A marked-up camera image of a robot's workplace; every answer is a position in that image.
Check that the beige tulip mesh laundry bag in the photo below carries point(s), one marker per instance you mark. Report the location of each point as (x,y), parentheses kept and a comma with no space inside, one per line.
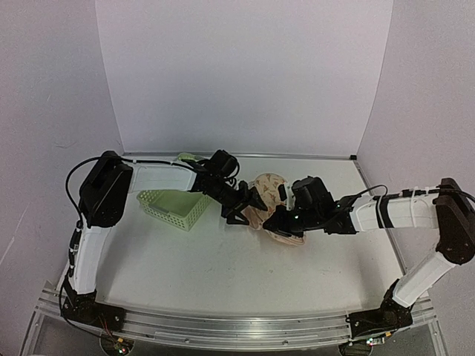
(267,185)

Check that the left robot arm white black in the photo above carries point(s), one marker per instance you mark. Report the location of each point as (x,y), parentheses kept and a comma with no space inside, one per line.
(101,204)

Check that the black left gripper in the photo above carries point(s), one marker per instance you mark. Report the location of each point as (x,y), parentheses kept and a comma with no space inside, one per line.
(252,198)

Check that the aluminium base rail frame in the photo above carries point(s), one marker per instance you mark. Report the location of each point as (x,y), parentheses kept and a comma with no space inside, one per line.
(229,288)

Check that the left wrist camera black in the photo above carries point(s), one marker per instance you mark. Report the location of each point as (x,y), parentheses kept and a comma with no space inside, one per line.
(222,165)

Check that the green perforated plastic basket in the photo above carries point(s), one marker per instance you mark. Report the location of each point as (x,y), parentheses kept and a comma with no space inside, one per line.
(164,192)

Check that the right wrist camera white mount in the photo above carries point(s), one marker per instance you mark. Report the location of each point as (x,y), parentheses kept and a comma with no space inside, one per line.
(286,195)

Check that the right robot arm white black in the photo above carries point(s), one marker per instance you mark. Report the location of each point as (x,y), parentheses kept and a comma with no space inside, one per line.
(444,208)

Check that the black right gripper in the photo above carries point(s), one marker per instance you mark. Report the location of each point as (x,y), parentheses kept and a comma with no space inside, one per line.
(277,219)

